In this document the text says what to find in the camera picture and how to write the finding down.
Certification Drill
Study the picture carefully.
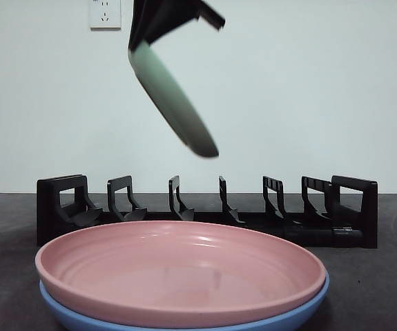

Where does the green round plate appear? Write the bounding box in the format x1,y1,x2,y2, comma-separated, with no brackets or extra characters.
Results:
128,38,220,159

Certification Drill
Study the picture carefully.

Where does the pink round plate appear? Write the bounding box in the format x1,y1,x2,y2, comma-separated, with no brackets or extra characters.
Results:
34,220,327,320

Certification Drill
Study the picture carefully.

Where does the blue round plate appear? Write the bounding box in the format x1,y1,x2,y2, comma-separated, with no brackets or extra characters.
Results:
38,272,331,331

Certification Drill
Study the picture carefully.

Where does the black plastic dish rack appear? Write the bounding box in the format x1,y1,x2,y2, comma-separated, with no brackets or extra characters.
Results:
35,174,379,250

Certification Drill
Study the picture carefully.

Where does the white wall socket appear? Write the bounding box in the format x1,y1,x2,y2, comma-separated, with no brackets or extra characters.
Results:
89,0,122,31

